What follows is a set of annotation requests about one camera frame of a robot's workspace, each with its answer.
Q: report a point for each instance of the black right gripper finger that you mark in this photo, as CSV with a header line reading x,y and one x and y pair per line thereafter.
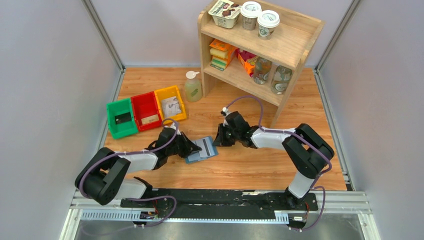
x,y
220,141
221,131

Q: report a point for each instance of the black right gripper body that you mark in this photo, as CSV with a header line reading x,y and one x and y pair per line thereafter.
x,y
235,136

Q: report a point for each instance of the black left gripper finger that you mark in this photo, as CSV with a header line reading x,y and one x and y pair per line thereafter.
x,y
190,146
185,154

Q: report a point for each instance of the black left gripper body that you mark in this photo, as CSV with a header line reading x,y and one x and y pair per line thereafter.
x,y
170,150

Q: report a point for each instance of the blue leather card holder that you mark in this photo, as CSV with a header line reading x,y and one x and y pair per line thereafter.
x,y
194,158

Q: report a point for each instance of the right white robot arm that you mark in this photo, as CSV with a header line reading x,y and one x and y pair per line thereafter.
x,y
308,151

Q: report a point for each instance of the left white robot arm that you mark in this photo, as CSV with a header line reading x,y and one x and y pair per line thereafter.
x,y
103,178

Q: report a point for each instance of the printed card in yellow bin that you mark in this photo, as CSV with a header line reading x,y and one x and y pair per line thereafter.
x,y
171,106

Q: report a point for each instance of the tan card in red bin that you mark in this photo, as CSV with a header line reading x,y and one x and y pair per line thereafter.
x,y
150,119

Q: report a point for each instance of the black card in green bin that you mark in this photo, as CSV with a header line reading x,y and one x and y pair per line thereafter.
x,y
123,118

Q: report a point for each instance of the soap dispenser bottle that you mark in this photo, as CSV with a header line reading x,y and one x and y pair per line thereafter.
x,y
193,86

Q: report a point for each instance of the red plastic bin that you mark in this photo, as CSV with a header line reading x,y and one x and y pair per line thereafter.
x,y
144,105

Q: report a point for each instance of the yellow plastic bin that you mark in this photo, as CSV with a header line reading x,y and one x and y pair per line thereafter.
x,y
166,92

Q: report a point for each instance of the green plastic bin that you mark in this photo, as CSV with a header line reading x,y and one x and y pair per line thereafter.
x,y
121,130

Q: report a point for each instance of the left glass bottle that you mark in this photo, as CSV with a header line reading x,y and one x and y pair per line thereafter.
x,y
262,70

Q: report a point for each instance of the glass bottle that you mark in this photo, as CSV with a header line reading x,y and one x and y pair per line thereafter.
x,y
281,79
262,70

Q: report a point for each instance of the right glass bottle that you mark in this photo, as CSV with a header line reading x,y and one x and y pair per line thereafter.
x,y
281,79

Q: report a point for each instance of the orange snack box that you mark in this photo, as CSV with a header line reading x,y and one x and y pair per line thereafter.
x,y
247,60

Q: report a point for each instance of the wooden shelf unit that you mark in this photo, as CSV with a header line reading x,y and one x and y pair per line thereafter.
x,y
290,46

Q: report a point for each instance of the stack of sponges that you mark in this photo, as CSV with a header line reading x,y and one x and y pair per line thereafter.
x,y
222,54

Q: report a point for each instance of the right paper coffee cup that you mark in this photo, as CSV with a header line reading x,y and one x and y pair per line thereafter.
x,y
267,21

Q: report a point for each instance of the paper coffee cup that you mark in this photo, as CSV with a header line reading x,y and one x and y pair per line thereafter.
x,y
267,21
250,11

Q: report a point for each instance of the yogurt cup pack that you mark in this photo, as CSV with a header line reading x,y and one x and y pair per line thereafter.
x,y
225,13

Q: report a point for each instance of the left paper coffee cup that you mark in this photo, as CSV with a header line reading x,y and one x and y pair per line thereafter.
x,y
250,11

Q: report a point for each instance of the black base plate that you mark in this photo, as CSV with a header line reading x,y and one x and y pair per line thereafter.
x,y
222,203

